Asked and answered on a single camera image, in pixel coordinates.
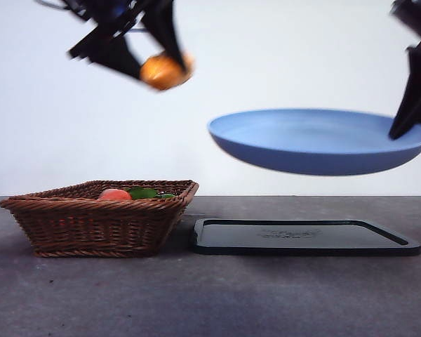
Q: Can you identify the red orange tomato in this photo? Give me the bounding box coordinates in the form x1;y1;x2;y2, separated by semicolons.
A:
98;188;133;201

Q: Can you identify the blue round plate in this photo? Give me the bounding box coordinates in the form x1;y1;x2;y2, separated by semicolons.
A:
207;108;421;176

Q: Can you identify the black rectangular tray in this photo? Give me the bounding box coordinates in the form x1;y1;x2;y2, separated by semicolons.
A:
192;218;421;257

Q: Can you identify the brown wicker basket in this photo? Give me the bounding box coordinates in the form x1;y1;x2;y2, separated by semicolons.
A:
0;180;200;258

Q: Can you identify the orange corn cob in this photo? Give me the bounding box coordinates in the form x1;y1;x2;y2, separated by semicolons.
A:
139;51;194;91

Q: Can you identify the green leafy vegetable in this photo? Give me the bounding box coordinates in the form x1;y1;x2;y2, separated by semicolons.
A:
128;187;176;201

